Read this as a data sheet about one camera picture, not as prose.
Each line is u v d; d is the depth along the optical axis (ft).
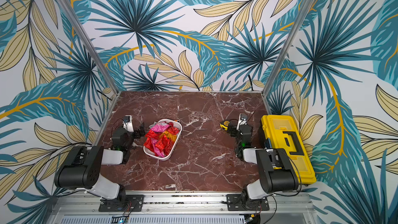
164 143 2.77
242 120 2.57
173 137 3.01
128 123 2.61
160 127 2.96
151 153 2.80
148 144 2.81
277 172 1.50
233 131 2.75
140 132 2.81
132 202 2.41
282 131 2.62
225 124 3.25
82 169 1.46
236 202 2.36
